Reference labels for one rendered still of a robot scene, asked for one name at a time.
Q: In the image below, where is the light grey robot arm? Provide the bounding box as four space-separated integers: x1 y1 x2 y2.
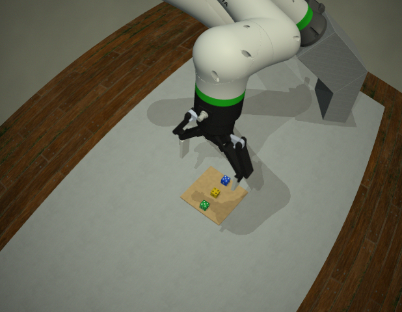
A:
162 0 327 125

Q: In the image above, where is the tan square mat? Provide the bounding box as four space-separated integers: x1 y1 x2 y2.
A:
180 166 248 226

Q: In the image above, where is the green die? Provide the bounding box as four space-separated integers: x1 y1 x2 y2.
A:
200 200 209 211

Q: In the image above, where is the blue die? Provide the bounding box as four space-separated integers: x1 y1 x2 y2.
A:
221 175 230 186

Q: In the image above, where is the yellow die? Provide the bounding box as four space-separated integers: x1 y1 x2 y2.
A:
210 187 220 198

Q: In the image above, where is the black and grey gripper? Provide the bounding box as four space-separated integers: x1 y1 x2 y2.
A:
172 107 254 191

